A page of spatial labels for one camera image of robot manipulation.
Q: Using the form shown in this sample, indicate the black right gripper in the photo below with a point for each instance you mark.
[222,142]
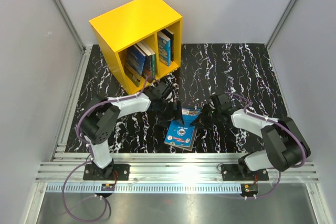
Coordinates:
[205,109]

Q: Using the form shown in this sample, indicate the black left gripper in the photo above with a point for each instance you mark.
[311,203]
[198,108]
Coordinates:
[176,115]

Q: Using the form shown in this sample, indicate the orange 130-storey treehouse book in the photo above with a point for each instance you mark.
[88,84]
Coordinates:
[183,135]

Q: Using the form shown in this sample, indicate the dark Tale of Two Cities book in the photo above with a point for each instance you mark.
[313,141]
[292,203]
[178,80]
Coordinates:
[147,69]

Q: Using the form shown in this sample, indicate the green 104-storey treehouse book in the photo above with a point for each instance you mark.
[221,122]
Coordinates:
[153,56]

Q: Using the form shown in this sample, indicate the blue Animal Farm book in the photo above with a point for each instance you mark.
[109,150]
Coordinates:
[134,64]

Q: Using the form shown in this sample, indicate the light blue treehouse book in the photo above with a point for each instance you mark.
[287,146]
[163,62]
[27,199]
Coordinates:
[164,46]

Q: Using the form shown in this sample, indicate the dark Three book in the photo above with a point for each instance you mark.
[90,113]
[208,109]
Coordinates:
[170,34]

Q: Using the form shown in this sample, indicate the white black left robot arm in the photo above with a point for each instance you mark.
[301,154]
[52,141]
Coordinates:
[100,121]

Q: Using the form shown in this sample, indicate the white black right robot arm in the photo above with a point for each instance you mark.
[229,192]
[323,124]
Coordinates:
[284,145]

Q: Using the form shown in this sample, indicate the yellow two-compartment shelf box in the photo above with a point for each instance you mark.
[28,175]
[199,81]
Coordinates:
[135,21]

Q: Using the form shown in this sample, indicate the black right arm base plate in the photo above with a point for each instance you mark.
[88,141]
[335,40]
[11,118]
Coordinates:
[239,172]

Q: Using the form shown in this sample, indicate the slotted white cable duct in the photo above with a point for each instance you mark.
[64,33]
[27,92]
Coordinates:
[144,188]

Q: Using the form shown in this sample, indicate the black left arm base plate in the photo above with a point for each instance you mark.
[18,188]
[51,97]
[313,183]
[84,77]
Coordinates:
[120,172]

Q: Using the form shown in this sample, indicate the aluminium frame rail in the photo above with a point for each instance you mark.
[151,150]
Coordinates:
[146,168]

